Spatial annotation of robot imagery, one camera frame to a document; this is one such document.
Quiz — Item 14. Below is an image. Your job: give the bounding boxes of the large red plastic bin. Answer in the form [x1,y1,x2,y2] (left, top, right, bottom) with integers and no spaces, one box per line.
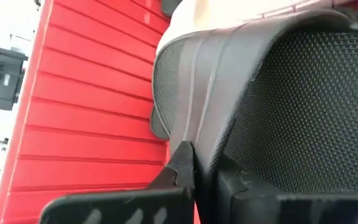
[0,0,358,224]

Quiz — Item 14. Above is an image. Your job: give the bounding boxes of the black foam slide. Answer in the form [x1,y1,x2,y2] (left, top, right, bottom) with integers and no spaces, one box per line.
[160,0,183,17]

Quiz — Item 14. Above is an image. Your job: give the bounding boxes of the dark grey mesh shoe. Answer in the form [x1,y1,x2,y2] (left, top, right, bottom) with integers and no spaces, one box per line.
[149,8,358,224]

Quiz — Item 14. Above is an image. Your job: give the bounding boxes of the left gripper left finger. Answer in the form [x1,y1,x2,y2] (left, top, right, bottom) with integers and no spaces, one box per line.
[38,141,196,224]

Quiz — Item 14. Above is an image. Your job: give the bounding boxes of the pale pink foam slide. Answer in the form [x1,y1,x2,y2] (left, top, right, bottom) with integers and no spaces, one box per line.
[155,0,338,54]

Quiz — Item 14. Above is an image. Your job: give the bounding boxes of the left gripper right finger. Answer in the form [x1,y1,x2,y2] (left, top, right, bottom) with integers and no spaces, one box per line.
[215,154,358,224]

